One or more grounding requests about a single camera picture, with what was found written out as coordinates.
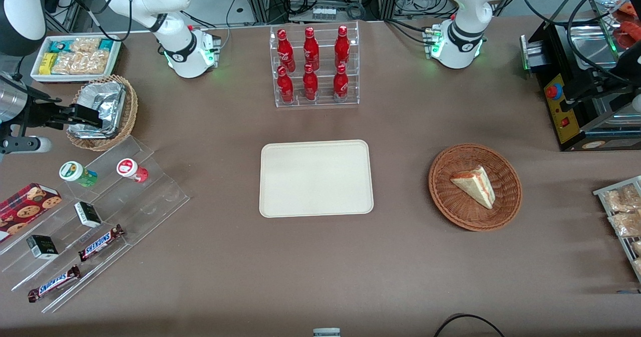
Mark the black yellow sealing machine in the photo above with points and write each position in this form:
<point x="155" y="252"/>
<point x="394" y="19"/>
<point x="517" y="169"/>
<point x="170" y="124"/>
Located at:
<point x="566" y="111"/>

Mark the green yogurt cup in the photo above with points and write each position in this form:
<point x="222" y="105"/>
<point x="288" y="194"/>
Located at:
<point x="77" y="173"/>

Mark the stacked aluminium foil containers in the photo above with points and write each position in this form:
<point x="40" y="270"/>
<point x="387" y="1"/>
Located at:
<point x="112" y="99"/>

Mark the clear pastry bag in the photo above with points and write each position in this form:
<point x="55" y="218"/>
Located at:
<point x="626" y="224"/>
<point x="621" y="199"/>

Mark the red yogurt cup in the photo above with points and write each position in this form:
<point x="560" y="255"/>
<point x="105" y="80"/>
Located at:
<point x="131" y="170"/>

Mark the white rectangular snack bin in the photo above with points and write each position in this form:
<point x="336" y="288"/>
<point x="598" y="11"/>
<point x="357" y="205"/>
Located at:
<point x="116" y="59"/>

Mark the clear acrylic bottle rack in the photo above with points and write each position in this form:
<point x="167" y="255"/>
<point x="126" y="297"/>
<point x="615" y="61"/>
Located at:
<point x="325" y="99"/>

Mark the yellow snack pack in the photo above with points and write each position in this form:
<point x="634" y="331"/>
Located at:
<point x="47" y="64"/>

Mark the clear cracker bag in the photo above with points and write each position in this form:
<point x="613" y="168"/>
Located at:
<point x="80" y="62"/>
<point x="85" y="44"/>

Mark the cream plastic tray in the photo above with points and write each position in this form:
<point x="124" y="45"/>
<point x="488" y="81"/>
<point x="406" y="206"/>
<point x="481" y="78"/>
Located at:
<point x="315" y="178"/>

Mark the red cola bottle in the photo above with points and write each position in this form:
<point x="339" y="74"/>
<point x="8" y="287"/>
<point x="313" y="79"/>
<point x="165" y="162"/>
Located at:
<point x="342" y="49"/>
<point x="285" y="87"/>
<point x="310" y="85"/>
<point x="311" y="50"/>
<point x="340" y="85"/>
<point x="286" y="51"/>

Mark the small grey device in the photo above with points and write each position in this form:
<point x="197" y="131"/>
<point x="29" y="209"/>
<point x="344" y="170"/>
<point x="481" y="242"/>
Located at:
<point x="326" y="332"/>

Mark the clear acrylic stepped stand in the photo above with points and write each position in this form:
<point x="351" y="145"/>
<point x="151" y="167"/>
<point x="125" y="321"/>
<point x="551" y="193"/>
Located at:
<point x="145" y="197"/>

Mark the white power strip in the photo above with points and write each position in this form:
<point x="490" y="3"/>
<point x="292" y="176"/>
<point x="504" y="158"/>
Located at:
<point x="324" y="13"/>

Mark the brown round wicker basket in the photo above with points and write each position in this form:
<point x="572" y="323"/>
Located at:
<point x="455" y="207"/>

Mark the snickers chocolate bar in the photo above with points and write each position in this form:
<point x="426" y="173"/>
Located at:
<point x="54" y="283"/>
<point x="100" y="243"/>

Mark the red packaged food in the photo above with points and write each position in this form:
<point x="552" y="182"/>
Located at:
<point x="631" y="31"/>

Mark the light tan wicker basket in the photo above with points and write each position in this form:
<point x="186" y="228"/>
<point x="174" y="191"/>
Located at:
<point x="131" y="111"/>

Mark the small black box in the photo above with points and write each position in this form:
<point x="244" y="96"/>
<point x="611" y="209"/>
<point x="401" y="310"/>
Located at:
<point x="42" y="247"/>
<point x="88" y="215"/>

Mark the red cookie box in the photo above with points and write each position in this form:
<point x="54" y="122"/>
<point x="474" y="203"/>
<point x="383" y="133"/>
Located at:
<point x="27" y="207"/>

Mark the wrapped triangle sandwich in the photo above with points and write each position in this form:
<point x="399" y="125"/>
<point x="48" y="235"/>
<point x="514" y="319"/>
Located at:
<point x="475" y="187"/>

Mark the teal snack pack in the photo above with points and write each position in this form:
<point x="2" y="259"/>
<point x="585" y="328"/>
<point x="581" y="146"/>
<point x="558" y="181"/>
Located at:
<point x="60" y="46"/>
<point x="106" y="44"/>

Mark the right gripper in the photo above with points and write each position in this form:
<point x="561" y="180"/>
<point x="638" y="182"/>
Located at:
<point x="36" y="113"/>

